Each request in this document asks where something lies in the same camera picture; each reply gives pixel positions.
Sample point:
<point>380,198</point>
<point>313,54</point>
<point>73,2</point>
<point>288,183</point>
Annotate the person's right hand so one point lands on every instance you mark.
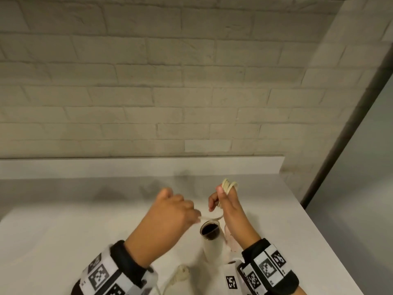
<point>236,221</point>

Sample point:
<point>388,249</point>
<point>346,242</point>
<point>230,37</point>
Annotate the person's left hand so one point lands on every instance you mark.
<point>162,221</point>

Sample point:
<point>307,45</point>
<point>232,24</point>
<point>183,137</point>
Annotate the person's right thumb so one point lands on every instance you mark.
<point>212,202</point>

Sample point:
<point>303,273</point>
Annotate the person's left fingers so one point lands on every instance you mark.
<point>188,210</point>

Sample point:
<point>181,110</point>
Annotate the white cylindrical tumbler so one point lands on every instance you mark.
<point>211,245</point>

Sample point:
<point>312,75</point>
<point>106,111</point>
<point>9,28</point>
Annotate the black right wrist tracker band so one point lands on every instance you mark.
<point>267,267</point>

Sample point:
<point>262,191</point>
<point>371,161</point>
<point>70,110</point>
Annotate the black wrist tracker band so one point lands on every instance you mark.
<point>267,267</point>
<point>122,267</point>

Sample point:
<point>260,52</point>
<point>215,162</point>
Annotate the black left wrist tracker band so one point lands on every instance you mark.
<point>122,267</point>

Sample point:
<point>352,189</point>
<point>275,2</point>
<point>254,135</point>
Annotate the dark metal frame post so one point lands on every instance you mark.
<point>344,135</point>

